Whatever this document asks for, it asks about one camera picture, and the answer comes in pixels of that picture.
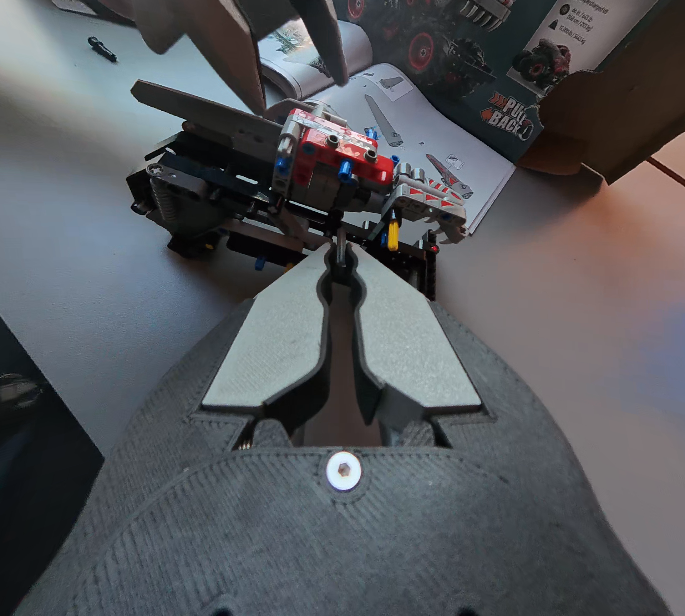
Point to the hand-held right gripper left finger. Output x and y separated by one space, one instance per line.
273 348

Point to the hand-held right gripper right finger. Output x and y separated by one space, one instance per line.
406 353

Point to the black lego pin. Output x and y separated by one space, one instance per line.
101 48

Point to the lego truck model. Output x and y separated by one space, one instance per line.
332 155

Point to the lego instruction booklet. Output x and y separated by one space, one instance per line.
428 129

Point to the person's dark clothing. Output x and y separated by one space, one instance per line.
32 466

